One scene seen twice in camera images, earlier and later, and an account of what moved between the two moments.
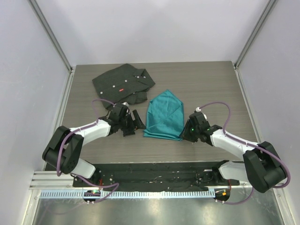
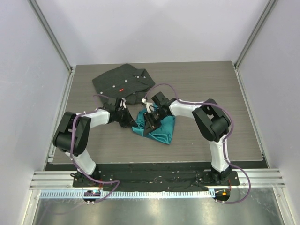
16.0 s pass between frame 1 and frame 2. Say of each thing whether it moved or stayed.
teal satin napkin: moved
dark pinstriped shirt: stayed
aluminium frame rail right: stayed
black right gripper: moved
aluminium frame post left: stayed
